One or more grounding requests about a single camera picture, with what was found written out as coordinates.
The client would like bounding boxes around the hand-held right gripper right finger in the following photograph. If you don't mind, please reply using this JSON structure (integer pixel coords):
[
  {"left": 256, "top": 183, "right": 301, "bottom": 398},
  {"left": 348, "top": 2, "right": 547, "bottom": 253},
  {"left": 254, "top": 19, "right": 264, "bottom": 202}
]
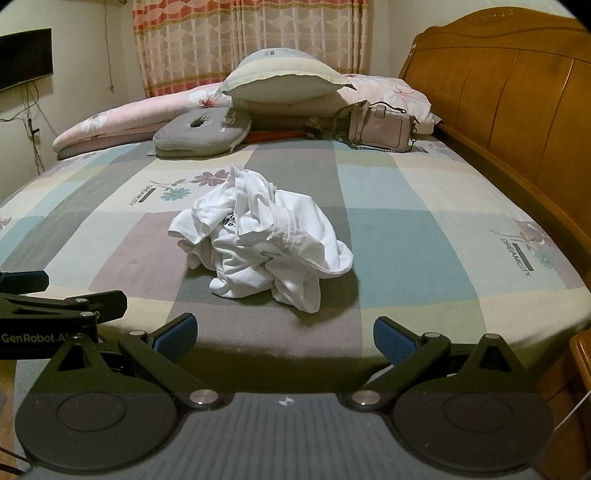
[{"left": 339, "top": 316, "right": 539, "bottom": 411}]

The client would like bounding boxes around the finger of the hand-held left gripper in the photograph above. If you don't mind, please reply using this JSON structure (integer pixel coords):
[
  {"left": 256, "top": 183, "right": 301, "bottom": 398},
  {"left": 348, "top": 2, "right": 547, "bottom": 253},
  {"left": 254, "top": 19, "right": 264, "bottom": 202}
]
[
  {"left": 0, "top": 290, "right": 128, "bottom": 324},
  {"left": 0, "top": 270, "right": 50, "bottom": 292}
]

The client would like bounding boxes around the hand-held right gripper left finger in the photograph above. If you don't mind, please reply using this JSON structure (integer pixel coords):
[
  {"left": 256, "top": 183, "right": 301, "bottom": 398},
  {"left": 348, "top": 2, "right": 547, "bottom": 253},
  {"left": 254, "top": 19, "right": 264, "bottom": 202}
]
[{"left": 44, "top": 313, "right": 232, "bottom": 411}]

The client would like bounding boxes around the white printed t-shirt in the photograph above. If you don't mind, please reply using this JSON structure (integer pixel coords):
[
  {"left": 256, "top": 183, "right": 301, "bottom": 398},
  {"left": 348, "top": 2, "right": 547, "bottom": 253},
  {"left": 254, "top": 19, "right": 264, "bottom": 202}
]
[{"left": 168, "top": 165, "right": 355, "bottom": 312}]

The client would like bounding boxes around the pink floral quilt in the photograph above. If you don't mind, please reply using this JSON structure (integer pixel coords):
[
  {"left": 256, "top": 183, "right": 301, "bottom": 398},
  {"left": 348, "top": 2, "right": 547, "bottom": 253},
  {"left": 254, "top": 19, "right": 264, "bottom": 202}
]
[{"left": 52, "top": 74, "right": 441, "bottom": 160}]

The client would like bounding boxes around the wooden nightstand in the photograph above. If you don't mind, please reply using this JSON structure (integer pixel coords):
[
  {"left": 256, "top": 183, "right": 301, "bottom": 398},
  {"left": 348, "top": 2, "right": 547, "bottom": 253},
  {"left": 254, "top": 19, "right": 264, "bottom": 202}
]
[{"left": 538, "top": 332, "right": 591, "bottom": 480}]

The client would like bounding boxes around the grey donut cushion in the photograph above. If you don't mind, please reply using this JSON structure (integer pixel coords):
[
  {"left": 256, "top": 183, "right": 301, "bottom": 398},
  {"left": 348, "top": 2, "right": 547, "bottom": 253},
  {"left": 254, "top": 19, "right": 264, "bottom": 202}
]
[{"left": 153, "top": 108, "right": 252, "bottom": 158}]

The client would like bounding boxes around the pink handbag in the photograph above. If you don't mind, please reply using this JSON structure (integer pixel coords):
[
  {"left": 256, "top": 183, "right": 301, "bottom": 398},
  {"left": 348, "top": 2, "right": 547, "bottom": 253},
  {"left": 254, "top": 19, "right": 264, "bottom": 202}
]
[{"left": 339, "top": 100, "right": 421, "bottom": 153}]

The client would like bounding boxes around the wooden headboard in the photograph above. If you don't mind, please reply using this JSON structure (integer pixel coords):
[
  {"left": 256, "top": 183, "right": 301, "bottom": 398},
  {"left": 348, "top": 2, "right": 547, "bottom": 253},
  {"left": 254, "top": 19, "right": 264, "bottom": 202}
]
[{"left": 398, "top": 9, "right": 591, "bottom": 241}]

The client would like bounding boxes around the cream pillow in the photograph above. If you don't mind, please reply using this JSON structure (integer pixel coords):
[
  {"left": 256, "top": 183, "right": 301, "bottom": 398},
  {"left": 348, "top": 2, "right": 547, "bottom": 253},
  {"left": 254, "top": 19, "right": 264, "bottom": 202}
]
[{"left": 222, "top": 48, "right": 357, "bottom": 103}]

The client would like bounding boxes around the patterned curtain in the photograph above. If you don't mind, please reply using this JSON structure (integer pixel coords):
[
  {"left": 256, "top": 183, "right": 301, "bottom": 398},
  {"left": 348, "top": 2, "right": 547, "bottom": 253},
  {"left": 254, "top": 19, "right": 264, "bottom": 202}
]
[{"left": 131, "top": 0, "right": 374, "bottom": 99}]

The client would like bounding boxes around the black television cable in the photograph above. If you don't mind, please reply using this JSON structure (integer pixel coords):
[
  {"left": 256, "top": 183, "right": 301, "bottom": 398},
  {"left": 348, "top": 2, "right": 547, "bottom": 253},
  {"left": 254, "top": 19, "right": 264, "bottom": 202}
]
[{"left": 0, "top": 83, "right": 47, "bottom": 174}]

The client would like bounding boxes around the thin hanging cord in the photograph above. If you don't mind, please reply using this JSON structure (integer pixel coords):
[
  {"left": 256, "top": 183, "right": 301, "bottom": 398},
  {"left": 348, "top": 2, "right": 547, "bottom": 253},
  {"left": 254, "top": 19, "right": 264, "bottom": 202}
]
[{"left": 106, "top": 7, "right": 116, "bottom": 94}]

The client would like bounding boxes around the black wall television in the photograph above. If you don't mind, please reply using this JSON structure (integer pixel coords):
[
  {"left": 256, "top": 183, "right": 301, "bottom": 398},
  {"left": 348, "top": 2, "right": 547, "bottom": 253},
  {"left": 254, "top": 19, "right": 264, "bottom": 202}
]
[{"left": 0, "top": 28, "right": 53, "bottom": 92}]

